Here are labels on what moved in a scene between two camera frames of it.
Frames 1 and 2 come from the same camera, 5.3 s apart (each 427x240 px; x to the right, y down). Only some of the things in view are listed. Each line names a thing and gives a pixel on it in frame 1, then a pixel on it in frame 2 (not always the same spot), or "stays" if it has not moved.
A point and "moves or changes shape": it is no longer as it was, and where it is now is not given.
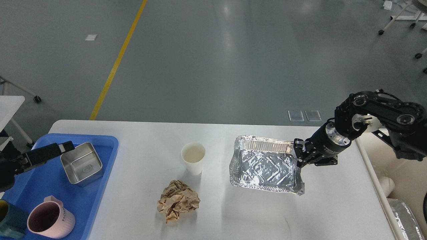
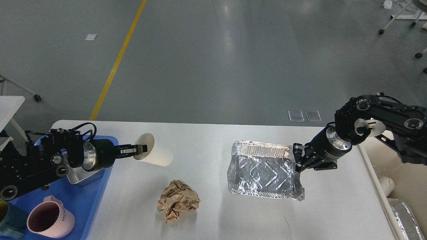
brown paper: x=177 y=197 stays
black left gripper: x=39 y=155 to x=101 y=153
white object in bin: x=387 y=184 stays
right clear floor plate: x=313 y=115 stays
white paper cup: x=193 y=153 to x=155 y=154
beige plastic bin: x=380 y=160 stays
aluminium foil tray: x=265 y=164 moves or changes shape
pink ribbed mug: x=50 y=218 stays
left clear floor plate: x=296 y=115 stays
